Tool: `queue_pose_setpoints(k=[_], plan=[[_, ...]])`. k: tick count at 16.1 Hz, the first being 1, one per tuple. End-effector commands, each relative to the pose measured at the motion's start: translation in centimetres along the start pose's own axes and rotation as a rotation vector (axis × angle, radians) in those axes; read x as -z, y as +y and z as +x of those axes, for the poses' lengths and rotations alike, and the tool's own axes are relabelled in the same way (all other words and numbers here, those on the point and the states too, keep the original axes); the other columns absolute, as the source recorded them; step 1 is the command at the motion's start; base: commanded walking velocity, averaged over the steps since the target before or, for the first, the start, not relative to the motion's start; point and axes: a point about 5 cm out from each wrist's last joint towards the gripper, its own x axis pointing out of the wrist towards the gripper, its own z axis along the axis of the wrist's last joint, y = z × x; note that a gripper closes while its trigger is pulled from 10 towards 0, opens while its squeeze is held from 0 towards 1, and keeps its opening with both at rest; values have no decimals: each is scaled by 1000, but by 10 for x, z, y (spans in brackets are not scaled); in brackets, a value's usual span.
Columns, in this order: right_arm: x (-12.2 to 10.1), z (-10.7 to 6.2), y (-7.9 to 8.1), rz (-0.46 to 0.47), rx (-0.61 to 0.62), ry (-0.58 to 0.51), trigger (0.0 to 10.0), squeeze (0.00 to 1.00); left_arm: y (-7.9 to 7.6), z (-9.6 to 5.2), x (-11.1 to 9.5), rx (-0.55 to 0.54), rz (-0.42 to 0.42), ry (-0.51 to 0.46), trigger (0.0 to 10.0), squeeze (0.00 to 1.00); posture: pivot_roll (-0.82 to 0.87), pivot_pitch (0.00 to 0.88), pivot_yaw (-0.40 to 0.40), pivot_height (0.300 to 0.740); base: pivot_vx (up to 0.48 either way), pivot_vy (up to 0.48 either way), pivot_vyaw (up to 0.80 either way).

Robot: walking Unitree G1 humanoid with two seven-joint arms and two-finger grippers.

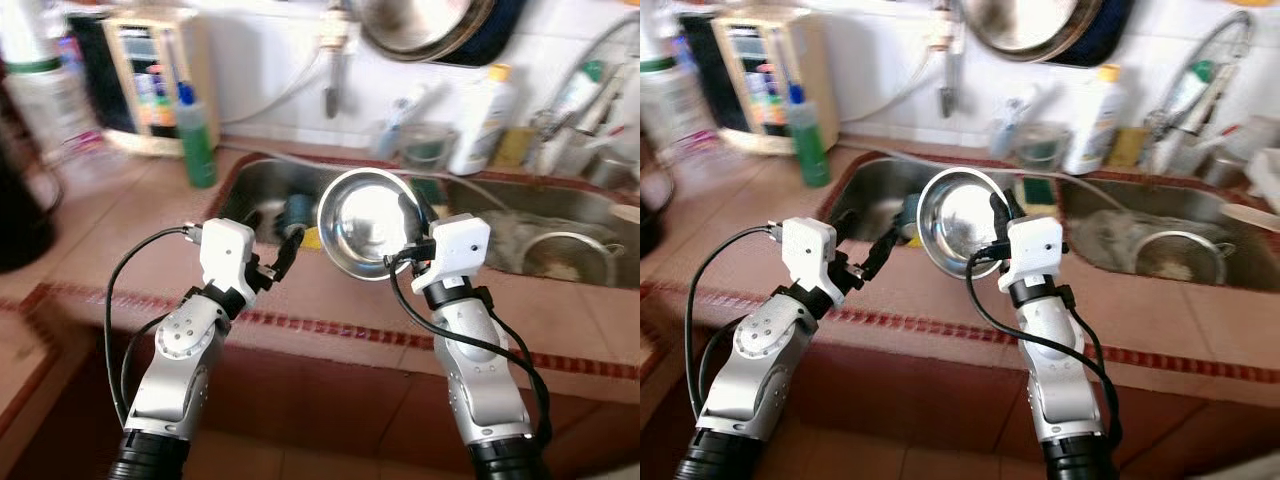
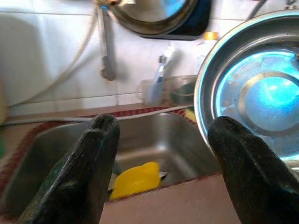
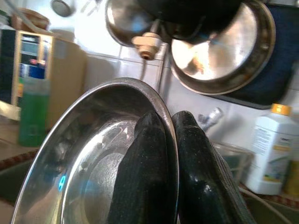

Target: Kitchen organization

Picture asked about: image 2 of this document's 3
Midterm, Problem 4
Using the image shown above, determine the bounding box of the grey wall tap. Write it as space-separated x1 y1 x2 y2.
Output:
94 0 117 81

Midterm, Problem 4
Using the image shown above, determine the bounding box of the beige water ionizer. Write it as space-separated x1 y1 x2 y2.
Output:
0 11 46 112

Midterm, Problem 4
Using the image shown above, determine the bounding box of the white detergent bottle yellow cap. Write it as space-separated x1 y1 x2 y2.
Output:
195 31 220 77

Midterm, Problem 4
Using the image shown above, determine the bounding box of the white power cord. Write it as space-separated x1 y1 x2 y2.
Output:
6 7 99 108

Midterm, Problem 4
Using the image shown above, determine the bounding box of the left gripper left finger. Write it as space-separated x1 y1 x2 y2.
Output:
18 113 121 224

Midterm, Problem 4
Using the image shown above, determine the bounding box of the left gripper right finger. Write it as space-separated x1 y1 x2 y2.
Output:
207 116 299 224

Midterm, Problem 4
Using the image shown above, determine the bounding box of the hanging steel wok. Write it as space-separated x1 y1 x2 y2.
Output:
106 0 212 41

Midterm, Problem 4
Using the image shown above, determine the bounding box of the clear plastic handled container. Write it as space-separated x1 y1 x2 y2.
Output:
167 74 199 107

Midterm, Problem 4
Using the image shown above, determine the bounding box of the green scouring sponge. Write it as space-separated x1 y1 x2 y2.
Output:
184 105 197 122

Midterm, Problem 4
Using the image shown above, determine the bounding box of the stainless steel sink basin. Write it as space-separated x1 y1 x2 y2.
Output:
0 112 222 217

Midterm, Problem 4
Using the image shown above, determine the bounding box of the yellow plastic bowl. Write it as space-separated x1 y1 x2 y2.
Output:
108 161 162 201

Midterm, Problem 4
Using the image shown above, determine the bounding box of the clear toothbrush cup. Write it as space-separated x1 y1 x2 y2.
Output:
137 79 169 107

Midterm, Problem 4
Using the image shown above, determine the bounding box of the stainless steel bowl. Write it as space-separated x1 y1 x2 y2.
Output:
193 9 299 164

